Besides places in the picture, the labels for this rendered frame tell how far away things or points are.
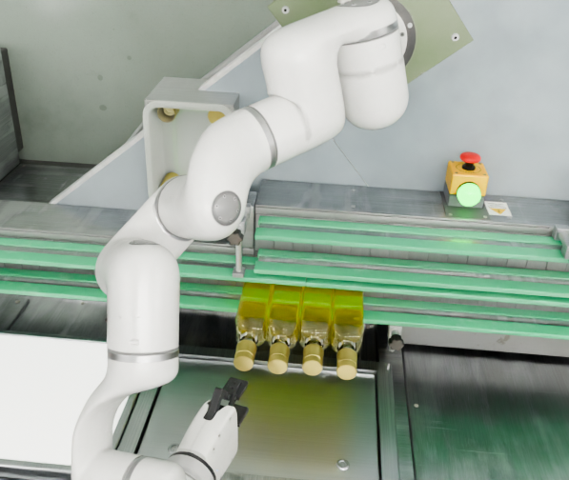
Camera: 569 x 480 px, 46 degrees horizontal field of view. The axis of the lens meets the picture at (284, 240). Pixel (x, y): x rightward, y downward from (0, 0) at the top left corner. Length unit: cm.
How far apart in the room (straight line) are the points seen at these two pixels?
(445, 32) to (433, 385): 67
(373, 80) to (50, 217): 83
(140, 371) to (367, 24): 51
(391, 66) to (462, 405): 71
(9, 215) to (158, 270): 80
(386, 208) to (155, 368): 67
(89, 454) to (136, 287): 23
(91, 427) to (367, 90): 55
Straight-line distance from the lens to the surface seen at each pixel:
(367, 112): 93
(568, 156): 146
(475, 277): 133
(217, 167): 78
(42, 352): 142
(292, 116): 85
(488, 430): 134
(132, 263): 78
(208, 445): 96
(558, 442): 137
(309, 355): 115
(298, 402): 127
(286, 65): 85
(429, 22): 123
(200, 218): 77
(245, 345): 116
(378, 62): 91
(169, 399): 128
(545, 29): 136
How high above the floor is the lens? 203
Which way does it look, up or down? 60 degrees down
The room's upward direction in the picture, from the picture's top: 170 degrees counter-clockwise
